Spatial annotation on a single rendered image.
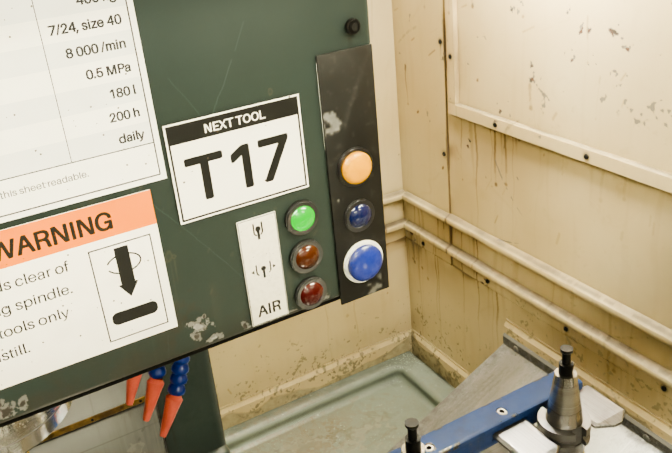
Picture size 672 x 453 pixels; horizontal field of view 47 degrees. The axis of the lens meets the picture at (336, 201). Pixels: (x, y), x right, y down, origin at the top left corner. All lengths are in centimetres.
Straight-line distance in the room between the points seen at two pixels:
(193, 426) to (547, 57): 92
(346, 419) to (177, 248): 152
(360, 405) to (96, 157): 162
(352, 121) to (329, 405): 154
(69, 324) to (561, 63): 106
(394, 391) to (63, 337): 161
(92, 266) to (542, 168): 112
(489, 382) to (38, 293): 133
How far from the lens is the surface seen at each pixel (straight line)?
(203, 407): 147
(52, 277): 52
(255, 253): 56
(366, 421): 201
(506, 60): 151
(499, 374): 174
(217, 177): 53
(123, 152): 50
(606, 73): 134
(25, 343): 53
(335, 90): 55
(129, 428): 140
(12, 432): 72
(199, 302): 56
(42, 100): 48
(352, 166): 56
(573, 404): 98
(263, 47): 52
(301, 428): 201
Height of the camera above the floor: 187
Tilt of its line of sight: 24 degrees down
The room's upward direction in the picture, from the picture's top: 6 degrees counter-clockwise
